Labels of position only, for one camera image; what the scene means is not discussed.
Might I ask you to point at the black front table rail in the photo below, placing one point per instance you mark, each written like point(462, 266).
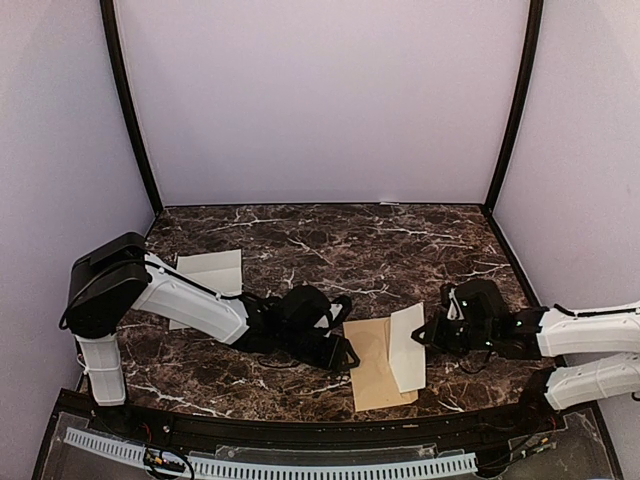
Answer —
point(483, 428)

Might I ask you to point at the white slotted cable duct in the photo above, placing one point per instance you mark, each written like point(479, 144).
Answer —
point(247, 463)

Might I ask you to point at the cream decorated letter paper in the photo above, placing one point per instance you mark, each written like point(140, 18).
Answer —
point(406, 356)

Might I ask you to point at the brown paper envelope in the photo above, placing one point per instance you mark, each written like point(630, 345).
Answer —
point(373, 383)

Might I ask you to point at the grey folded paper sheet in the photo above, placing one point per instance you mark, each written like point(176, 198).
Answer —
point(219, 271)

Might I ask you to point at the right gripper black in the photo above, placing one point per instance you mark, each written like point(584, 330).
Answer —
point(434, 339)

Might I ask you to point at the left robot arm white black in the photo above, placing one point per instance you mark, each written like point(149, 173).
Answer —
point(122, 275)

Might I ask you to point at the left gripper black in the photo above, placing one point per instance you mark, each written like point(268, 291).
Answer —
point(334, 358)

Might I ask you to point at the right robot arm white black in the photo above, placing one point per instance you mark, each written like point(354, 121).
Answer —
point(535, 333)

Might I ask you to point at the black frame post left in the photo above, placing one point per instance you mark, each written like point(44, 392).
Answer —
point(119, 73)

